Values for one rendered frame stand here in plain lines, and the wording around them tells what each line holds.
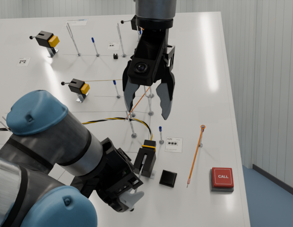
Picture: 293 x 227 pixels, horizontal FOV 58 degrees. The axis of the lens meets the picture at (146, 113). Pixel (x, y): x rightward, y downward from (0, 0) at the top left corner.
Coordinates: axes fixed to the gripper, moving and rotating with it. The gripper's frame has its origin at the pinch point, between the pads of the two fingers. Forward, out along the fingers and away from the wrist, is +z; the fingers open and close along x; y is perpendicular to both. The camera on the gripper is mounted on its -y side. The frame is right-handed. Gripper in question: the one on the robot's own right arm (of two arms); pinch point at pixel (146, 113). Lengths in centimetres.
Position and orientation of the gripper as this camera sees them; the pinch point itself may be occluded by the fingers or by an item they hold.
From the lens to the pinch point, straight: 58.5
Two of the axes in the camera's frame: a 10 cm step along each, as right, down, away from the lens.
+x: -9.5, -2.0, 2.5
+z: -0.5, 8.5, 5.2
